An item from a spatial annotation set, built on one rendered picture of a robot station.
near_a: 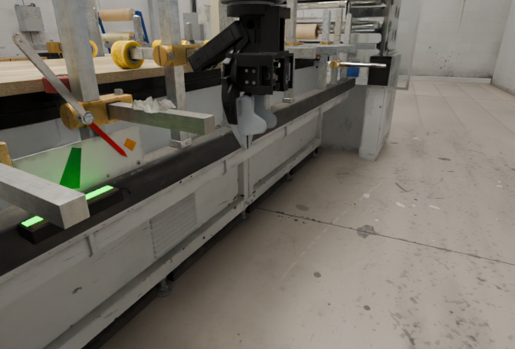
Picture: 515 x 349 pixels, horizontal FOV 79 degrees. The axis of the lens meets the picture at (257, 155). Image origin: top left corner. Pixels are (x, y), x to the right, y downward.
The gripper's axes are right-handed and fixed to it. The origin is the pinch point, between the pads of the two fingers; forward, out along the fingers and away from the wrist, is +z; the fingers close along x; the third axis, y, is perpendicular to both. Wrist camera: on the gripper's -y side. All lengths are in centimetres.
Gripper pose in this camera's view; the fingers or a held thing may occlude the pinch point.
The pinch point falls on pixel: (241, 140)
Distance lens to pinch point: 51.4
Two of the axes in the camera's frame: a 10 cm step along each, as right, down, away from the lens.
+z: 0.0, 9.4, 3.5
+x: 4.9, -3.1, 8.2
